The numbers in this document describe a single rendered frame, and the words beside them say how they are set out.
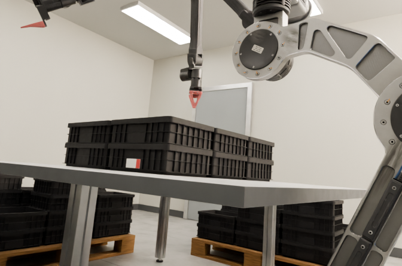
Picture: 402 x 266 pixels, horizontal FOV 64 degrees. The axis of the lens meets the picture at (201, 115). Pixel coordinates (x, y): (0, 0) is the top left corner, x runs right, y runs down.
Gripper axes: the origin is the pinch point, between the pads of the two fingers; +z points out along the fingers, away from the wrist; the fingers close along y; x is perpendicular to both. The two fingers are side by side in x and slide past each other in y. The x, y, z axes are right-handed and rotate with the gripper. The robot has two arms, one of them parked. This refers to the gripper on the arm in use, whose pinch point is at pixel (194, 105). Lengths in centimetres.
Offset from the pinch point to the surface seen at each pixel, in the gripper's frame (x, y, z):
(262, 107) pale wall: 111, -282, -65
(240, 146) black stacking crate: 25.1, 3.8, 19.8
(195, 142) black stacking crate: 0.7, 28.0, 22.1
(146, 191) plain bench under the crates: -13, 90, 40
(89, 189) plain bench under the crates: -33, 62, 43
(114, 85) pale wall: -121, -366, -99
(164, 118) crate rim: -13.2, 39.5, 14.8
